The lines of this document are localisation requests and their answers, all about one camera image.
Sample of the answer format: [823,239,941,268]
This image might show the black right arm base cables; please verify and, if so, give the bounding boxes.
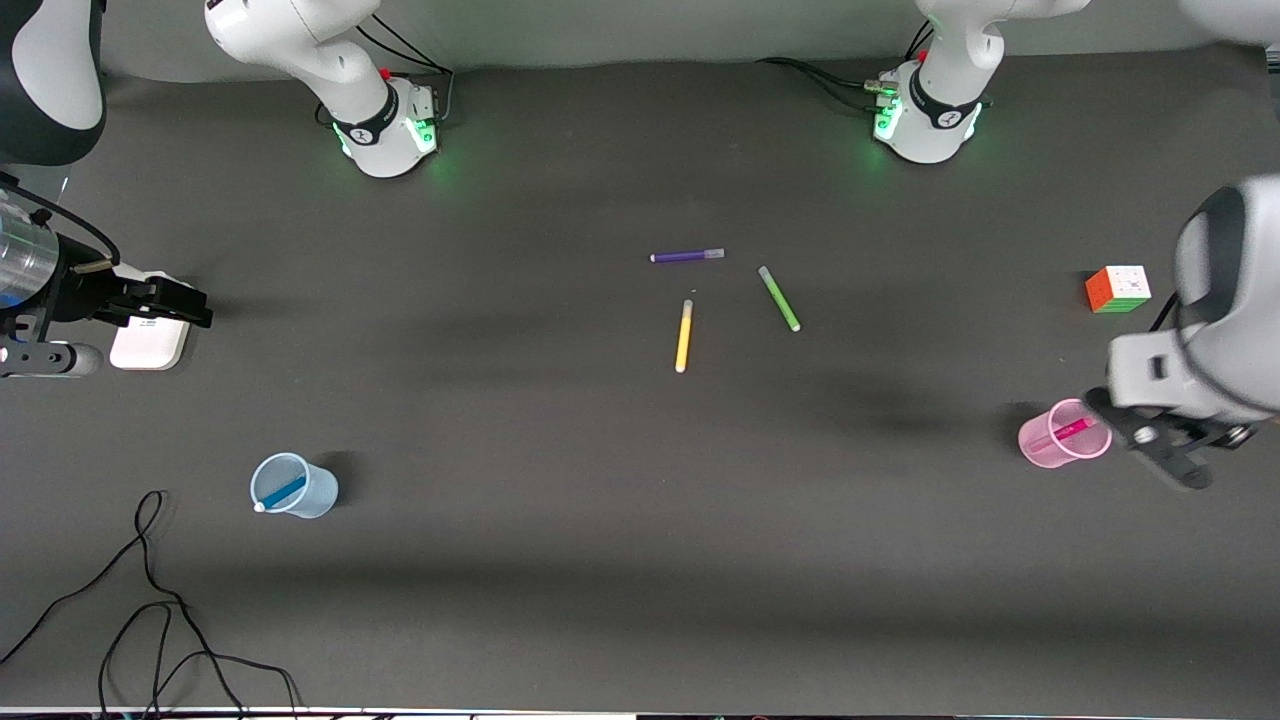
[355,10,458,126]

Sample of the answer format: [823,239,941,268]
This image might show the light blue plastic cup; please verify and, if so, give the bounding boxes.
[249,452,340,520]

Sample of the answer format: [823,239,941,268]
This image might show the black arm base cables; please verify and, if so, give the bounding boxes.
[755,20,936,113]
[355,10,458,126]

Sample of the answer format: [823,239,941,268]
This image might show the black left arm base cables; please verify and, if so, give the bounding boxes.
[755,20,936,113]

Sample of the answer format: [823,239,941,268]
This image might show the pink mesh cup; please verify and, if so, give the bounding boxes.
[1018,398,1113,470]

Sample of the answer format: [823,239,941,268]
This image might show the green marker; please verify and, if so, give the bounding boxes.
[757,265,802,333]

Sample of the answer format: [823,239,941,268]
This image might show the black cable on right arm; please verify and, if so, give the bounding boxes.
[0,172,123,273]

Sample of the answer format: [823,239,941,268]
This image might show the blue marker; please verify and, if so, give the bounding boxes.
[254,474,309,514]

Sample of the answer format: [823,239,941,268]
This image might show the white stand with base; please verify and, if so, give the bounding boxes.
[108,262,193,372]

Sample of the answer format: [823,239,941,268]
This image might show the rubiks cube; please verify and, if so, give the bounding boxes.
[1085,264,1153,315]

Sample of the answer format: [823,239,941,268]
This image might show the black floor cable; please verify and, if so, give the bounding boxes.
[96,598,303,720]
[0,489,169,666]

